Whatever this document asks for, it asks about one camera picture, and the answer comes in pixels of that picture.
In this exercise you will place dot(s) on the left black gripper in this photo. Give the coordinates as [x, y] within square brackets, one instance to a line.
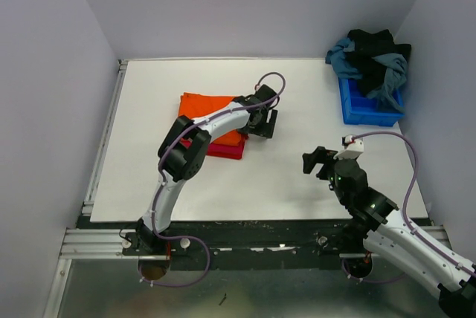
[264, 129]

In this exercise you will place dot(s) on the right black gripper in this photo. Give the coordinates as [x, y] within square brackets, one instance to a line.
[320, 154]

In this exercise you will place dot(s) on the pink t shirt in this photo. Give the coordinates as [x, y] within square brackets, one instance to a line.
[226, 151]

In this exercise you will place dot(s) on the orange t shirt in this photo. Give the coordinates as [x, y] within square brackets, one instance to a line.
[198, 105]

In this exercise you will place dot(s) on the grey blue t shirt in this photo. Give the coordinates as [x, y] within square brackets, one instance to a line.
[396, 67]

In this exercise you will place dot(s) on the black t shirt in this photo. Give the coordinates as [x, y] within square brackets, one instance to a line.
[368, 46]

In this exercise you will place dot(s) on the teal blue t shirt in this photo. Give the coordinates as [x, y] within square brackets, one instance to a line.
[337, 57]

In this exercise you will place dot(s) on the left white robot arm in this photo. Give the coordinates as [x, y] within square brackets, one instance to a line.
[183, 152]

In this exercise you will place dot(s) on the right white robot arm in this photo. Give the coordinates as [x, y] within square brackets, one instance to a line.
[378, 226]

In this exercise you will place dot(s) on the blue plastic bin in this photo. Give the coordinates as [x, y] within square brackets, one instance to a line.
[359, 110]

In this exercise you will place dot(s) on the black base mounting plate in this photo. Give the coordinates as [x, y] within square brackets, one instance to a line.
[245, 245]

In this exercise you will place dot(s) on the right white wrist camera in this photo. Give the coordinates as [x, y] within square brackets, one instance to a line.
[353, 147]

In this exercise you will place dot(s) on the aluminium frame rail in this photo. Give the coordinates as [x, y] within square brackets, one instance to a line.
[97, 243]

